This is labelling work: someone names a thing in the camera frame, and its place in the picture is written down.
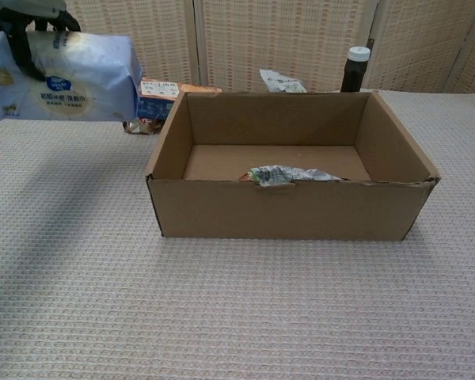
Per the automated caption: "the woven folding screen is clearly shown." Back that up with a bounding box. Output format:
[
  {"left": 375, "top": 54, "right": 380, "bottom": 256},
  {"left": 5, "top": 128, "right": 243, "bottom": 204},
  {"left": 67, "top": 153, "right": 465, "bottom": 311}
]
[{"left": 59, "top": 0, "right": 475, "bottom": 94}]

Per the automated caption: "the white crinkled plastic packet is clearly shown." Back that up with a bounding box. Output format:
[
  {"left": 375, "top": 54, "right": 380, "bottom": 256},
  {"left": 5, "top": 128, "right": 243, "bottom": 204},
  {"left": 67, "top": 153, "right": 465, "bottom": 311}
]
[{"left": 259, "top": 69, "right": 309, "bottom": 94}]

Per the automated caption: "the crumpled brown foil wrapper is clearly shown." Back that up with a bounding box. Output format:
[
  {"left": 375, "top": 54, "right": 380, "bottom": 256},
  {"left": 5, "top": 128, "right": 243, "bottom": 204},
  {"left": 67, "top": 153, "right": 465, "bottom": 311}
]
[{"left": 121, "top": 117, "right": 165, "bottom": 135}]

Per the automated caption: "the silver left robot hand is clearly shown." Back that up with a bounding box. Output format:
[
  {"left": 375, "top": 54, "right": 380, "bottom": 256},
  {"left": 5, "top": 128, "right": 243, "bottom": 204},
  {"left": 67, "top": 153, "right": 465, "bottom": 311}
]
[{"left": 0, "top": 0, "right": 82, "bottom": 83}]

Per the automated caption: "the dark bottle with white cap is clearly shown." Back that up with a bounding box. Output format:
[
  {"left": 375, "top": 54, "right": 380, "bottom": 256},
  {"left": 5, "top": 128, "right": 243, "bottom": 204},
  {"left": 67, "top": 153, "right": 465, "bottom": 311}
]
[{"left": 340, "top": 46, "right": 371, "bottom": 93}]

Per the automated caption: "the green snack bag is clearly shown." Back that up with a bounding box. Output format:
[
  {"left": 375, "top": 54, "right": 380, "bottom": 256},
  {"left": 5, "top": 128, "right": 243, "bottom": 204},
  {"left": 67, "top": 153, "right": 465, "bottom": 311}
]
[{"left": 237, "top": 164, "right": 344, "bottom": 187}]

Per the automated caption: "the open brown cardboard box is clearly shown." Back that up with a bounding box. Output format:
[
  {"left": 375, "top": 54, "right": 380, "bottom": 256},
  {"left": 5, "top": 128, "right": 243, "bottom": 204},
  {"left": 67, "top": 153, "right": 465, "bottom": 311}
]
[{"left": 145, "top": 89, "right": 441, "bottom": 241}]

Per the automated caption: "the orange biscuit box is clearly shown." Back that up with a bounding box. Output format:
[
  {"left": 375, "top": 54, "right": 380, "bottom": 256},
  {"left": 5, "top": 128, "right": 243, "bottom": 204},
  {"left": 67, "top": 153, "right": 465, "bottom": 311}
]
[{"left": 136, "top": 81, "right": 222, "bottom": 120}]

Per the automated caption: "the blue tissue pack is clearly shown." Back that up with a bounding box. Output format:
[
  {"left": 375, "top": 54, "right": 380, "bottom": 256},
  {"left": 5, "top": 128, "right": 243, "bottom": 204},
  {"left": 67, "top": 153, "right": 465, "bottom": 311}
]
[{"left": 0, "top": 30, "right": 143, "bottom": 123}]

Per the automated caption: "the beige woven tablecloth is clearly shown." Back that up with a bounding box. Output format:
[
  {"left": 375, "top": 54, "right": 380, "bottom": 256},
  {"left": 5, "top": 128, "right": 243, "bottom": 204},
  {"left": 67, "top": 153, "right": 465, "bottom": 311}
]
[{"left": 0, "top": 89, "right": 475, "bottom": 380}]

